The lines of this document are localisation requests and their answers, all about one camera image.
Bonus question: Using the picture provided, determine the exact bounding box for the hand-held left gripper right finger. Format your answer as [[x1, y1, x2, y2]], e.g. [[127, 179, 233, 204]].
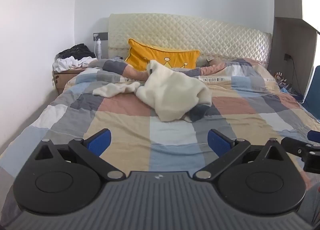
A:
[[192, 129, 286, 181]]

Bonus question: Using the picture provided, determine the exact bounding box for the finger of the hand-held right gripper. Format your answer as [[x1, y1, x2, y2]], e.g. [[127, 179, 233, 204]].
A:
[[280, 136, 310, 157], [307, 130, 320, 143]]

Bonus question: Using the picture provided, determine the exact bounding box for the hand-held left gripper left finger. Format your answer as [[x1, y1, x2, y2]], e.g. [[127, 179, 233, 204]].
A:
[[34, 129, 125, 181]]

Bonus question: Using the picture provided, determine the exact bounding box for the cream fleece striped garment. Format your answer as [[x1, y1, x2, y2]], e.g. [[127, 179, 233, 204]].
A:
[[93, 60, 212, 123]]

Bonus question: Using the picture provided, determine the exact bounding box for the pile of white clothes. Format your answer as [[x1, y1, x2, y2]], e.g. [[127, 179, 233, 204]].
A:
[[53, 56, 97, 72]]

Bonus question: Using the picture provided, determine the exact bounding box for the person's right hand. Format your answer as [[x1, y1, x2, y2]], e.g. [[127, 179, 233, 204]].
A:
[[303, 171, 318, 190]]

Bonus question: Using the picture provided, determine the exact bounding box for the patchwork checked quilt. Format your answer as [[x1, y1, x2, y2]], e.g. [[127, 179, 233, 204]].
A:
[[0, 58, 320, 224]]

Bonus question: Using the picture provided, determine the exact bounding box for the blue chair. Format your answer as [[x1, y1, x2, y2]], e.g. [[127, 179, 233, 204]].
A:
[[303, 65, 320, 123]]

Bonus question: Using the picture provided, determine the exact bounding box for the light blue plastic bag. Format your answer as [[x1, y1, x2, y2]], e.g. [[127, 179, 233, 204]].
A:
[[280, 78, 304, 101]]

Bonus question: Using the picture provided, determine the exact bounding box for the brown nightstand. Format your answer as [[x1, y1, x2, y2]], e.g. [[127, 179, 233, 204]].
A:
[[52, 68, 87, 95]]

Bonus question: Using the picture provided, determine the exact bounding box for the grey cloth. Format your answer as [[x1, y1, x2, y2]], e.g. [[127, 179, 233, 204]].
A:
[[200, 56, 215, 66]]

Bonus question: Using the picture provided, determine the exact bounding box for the yellow crown print pillow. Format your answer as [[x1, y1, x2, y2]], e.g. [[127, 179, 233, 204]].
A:
[[124, 38, 201, 71]]

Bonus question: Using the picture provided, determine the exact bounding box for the cream quilted headboard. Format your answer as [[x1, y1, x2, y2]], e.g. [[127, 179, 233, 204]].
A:
[[108, 13, 272, 70]]

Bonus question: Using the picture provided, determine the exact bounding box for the black cable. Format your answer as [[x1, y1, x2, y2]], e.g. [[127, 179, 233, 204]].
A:
[[290, 56, 304, 95]]

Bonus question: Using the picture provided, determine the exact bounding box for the grey wall cabinet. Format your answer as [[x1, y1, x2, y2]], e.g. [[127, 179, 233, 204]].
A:
[[271, 0, 319, 96]]

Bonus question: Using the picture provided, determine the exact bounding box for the grey wall socket plate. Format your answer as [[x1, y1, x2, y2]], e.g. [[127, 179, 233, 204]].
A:
[[93, 32, 108, 42]]

